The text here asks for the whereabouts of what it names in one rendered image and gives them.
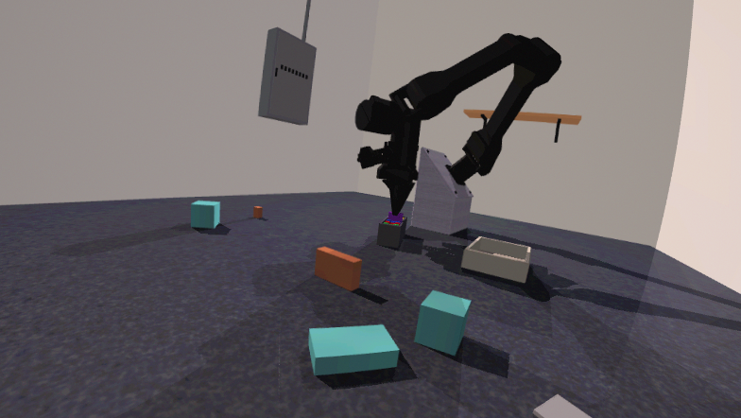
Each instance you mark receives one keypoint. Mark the orange rectangular block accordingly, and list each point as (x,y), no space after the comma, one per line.
(338,268)

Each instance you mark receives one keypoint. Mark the beige open-top tray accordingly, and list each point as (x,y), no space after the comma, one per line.
(499,258)

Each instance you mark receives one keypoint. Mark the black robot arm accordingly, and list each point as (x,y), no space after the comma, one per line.
(535,63)

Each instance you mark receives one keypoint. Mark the teal cube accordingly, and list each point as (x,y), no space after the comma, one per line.
(205,214)
(442,320)

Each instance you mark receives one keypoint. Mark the teal rectangular block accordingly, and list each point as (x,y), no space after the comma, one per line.
(351,349)

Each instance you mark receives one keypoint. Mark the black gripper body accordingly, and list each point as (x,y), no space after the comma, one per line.
(402,161)

